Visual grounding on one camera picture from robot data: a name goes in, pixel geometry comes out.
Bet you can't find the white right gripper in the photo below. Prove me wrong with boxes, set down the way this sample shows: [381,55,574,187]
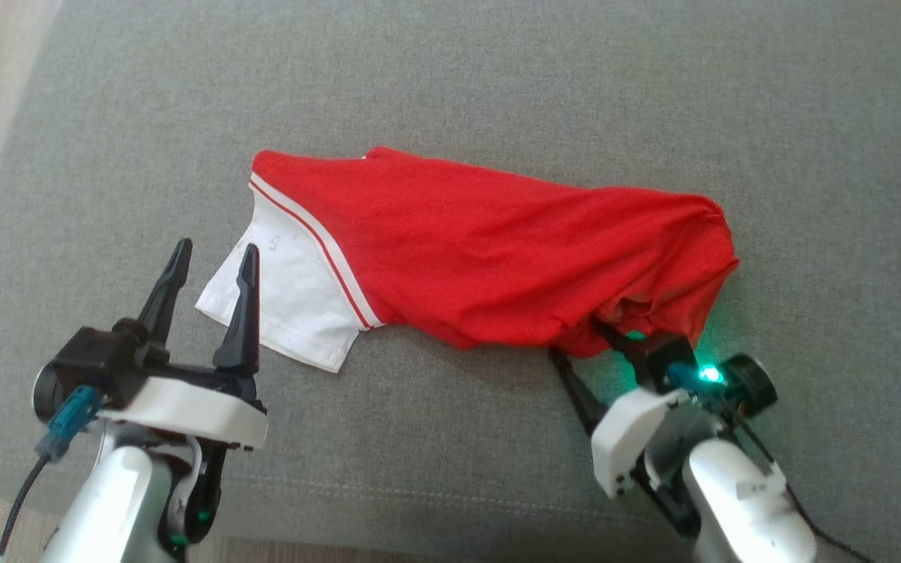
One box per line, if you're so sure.
[547,319,691,500]

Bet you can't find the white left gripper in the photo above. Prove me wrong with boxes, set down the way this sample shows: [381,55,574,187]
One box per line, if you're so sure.
[97,238,270,454]

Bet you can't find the red t-shirt white sleeves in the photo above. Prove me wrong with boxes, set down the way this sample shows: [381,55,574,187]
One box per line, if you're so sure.
[195,145,741,375]

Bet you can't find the grey fabric sofa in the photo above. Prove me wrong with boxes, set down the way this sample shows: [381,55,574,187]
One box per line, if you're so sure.
[0,0,901,563]

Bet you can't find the black left cable teal plug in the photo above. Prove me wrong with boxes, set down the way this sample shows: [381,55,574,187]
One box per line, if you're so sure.
[0,384,102,558]

